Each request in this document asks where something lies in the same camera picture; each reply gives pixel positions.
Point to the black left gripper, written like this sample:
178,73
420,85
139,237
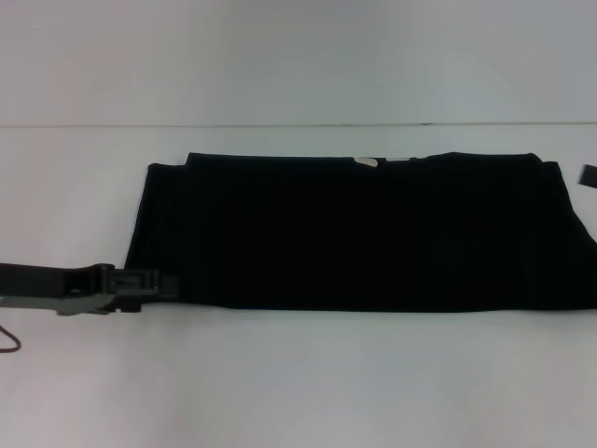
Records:
51,284

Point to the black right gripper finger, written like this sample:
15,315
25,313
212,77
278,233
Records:
589,175

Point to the black shirt with FREE print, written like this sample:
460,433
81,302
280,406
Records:
373,233

